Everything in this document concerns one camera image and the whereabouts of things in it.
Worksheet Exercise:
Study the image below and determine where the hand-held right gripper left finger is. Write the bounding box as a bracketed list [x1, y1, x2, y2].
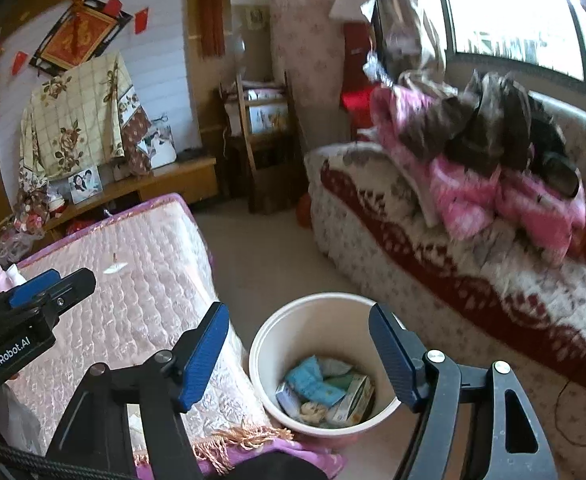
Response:
[45, 302, 230, 480]

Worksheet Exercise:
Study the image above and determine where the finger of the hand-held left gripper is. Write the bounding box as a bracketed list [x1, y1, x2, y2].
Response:
[0, 269, 61, 313]
[38, 267, 97, 314]

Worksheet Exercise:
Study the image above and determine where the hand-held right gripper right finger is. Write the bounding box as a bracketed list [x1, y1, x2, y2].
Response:
[369, 302, 558, 480]

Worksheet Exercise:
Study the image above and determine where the pink tube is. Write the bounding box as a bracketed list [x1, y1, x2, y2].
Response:
[0, 255, 24, 293]

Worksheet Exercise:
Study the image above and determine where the green white carton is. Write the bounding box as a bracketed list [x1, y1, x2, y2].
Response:
[325, 374, 376, 423]

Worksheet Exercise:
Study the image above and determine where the light blue packet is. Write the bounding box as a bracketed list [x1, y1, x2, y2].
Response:
[285, 356, 341, 406]

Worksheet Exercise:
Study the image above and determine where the white blue packet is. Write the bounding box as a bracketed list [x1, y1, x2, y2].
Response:
[275, 382, 304, 416]

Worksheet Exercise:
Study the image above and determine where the white plastic bin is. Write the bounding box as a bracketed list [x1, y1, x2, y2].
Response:
[249, 292, 404, 437]

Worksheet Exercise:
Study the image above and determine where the floral printed wrapper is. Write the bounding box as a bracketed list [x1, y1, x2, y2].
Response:
[298, 400, 331, 423]

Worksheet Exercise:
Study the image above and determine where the white paper strip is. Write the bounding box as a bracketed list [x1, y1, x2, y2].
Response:
[103, 252, 128, 275]

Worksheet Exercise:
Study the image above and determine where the crumpled white tissue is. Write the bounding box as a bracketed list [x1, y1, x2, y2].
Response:
[320, 357, 354, 378]

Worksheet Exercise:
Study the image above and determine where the pink quilted mattress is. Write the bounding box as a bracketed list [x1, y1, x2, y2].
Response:
[15, 192, 346, 480]
[0, 202, 278, 456]

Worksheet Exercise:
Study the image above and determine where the artificial flower bouquet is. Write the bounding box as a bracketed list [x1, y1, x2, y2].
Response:
[14, 187, 50, 235]

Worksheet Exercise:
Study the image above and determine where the framed photo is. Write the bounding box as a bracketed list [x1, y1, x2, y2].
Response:
[68, 165, 104, 205]

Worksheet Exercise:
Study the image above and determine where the red floral blanket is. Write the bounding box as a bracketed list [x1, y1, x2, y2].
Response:
[304, 90, 586, 448]

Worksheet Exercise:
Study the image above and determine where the low wooden cabinet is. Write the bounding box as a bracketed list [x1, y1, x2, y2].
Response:
[0, 156, 218, 241]

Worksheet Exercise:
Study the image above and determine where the orange ball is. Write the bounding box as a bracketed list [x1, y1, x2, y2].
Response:
[295, 195, 314, 228]

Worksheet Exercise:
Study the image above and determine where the printed white bag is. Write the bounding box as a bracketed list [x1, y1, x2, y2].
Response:
[140, 115, 178, 168]

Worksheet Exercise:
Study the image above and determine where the hanging floral cloth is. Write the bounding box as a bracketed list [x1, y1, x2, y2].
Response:
[19, 52, 154, 181]

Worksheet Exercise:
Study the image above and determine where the pink and brown clothes pile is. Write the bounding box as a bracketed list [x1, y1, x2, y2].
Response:
[370, 85, 586, 266]

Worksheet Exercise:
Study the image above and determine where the wooden chair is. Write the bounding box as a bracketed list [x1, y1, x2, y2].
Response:
[218, 72, 306, 213]

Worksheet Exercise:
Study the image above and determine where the red box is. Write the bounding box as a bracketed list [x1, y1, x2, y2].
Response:
[340, 20, 378, 128]

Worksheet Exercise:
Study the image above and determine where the brown garment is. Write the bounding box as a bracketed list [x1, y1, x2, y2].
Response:
[398, 70, 584, 196]

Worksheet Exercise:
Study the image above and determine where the upright floral mattress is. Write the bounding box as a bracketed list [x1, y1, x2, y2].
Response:
[269, 0, 346, 153]

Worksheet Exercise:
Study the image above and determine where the beige curtain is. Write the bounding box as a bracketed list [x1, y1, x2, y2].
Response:
[373, 0, 458, 91]

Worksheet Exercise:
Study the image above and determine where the window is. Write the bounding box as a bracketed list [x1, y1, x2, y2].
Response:
[438, 0, 586, 86]

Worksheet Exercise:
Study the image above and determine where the black floor cable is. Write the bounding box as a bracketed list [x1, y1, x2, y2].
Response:
[554, 310, 586, 446]

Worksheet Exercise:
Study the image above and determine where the red gold wall picture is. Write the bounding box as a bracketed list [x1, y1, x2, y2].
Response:
[29, 0, 134, 73]

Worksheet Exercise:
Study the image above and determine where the red knot wall ornament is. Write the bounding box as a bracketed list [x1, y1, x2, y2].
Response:
[173, 0, 246, 58]

